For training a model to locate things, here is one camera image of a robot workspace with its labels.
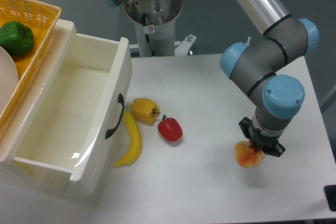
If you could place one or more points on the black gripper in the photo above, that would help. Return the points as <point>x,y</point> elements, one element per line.
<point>262,138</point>

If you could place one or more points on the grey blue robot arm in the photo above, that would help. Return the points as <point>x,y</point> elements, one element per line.
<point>254,69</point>

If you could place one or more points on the white open upper drawer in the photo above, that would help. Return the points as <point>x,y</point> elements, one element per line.
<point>67,133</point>

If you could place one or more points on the black object at table edge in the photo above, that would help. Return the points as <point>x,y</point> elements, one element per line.
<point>330,193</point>

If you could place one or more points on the red bell pepper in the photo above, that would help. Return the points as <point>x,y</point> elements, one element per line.
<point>170,129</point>

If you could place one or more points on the yellow bell pepper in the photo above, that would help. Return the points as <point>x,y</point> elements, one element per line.
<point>145,110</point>

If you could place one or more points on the yellow banana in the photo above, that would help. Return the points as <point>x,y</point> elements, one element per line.
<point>135,141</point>

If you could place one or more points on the yellow woven basket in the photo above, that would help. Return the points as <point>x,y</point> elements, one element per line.
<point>30,23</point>

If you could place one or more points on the white plate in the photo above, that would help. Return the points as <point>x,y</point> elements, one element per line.
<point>8,79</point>

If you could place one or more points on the green bell pepper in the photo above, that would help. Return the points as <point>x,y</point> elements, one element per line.
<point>16,38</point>

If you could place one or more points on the metal bracket behind table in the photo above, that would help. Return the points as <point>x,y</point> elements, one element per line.
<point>185,47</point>

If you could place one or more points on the black drawer handle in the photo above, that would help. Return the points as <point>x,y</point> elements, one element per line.
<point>118,118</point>

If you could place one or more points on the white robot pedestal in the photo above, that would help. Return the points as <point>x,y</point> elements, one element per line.
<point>154,22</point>

